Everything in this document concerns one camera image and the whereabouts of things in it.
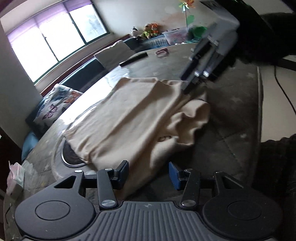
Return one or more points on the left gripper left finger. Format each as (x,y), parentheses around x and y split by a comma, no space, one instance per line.
(106,181)

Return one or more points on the green plastic bowl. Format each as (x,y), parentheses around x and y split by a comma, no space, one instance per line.
(198,31)

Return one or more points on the green framed window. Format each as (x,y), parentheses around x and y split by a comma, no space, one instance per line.
(42,34)

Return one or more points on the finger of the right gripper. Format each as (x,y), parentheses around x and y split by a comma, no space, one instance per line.
(189,85)
(198,59)

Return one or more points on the yellow brown plush toy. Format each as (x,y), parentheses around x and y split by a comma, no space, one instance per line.
(147,32)

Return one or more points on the white black plush toy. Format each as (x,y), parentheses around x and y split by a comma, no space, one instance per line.
(135,33)

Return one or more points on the clear plastic storage box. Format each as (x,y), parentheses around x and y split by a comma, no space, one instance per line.
(176,36)

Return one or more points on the colourful paper pinwheel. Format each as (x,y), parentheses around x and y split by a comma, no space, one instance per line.
(186,6)

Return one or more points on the orange plush toy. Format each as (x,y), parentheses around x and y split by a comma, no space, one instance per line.
(154,30)

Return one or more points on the pink tissue pack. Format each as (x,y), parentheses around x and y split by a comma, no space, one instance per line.
(15,180)

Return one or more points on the round black induction cooktop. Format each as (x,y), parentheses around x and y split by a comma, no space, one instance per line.
(69,157)

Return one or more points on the beige sweater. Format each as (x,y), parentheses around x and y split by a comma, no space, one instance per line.
(142,121)

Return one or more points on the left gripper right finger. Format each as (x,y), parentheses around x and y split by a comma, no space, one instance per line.
(229,191)

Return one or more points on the black remote control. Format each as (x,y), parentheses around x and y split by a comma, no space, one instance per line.
(133,59)

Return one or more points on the plain beige pillow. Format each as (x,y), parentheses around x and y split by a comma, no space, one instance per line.
(111,56)

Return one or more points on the butterfly print pillow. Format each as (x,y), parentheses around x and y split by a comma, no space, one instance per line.
(55,103)

